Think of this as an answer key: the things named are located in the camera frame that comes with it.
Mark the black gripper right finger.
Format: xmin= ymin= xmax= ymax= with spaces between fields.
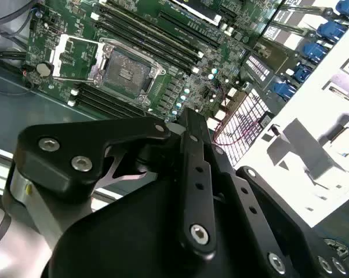
xmin=197 ymin=111 xmax=349 ymax=278

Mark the metal socket cover frame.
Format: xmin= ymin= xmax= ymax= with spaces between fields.
xmin=50 ymin=34 xmax=107 ymax=83

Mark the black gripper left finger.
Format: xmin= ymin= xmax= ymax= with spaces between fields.
xmin=2 ymin=107 xmax=218 ymax=258

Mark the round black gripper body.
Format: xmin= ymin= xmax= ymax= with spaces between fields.
xmin=41 ymin=173 xmax=273 ymax=278

